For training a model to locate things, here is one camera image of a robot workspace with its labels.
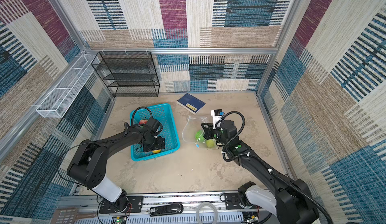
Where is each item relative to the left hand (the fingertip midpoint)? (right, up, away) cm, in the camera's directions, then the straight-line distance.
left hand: (160, 145), depth 90 cm
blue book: (+18, +25, +22) cm, 38 cm away
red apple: (-13, +13, +9) cm, 21 cm away
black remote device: (+9, -26, -18) cm, 32 cm away
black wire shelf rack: (-28, +47, +20) cm, 58 cm away
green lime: (+29, +2, -2) cm, 29 cm away
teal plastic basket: (-1, +18, +17) cm, 24 cm away
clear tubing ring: (+29, -23, -20) cm, 42 cm away
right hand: (+24, +13, -10) cm, 29 cm away
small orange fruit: (-1, -2, -5) cm, 5 cm away
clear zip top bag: (+20, +7, +2) cm, 21 cm away
